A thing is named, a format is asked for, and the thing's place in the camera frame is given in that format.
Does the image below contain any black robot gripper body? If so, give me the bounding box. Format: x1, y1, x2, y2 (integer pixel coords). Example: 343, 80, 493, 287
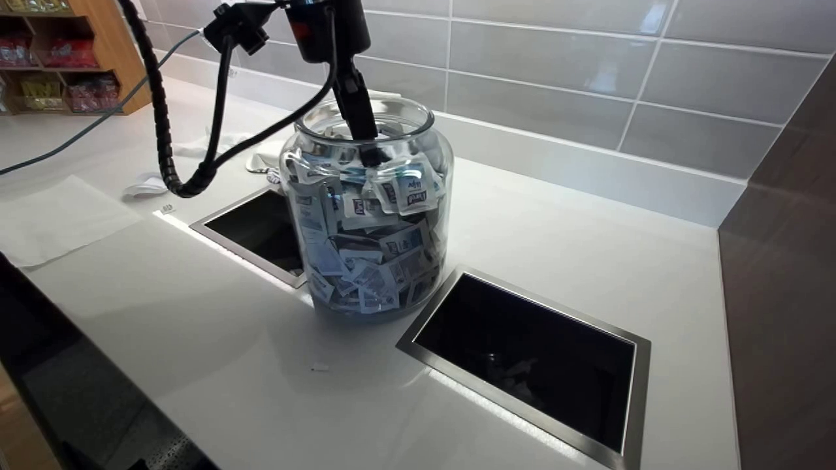
285, 0, 370, 74

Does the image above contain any left steel counter trash opening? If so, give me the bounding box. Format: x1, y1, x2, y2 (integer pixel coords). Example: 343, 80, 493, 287
194, 189, 302, 287

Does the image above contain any steel counter trash opening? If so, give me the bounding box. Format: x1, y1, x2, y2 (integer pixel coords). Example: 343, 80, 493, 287
396, 272, 650, 470
194, 189, 302, 287

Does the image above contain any right steel counter trash opening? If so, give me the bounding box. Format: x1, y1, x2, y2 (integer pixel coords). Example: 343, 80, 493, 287
396, 272, 650, 470

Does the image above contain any clear glass jar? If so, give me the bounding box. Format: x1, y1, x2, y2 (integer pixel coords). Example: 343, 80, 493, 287
278, 94, 455, 318

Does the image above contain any white crumpled wrapper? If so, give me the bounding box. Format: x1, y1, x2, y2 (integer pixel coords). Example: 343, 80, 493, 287
123, 174, 167, 199

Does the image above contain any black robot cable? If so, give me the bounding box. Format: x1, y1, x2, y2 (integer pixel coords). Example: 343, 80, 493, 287
0, 0, 336, 201

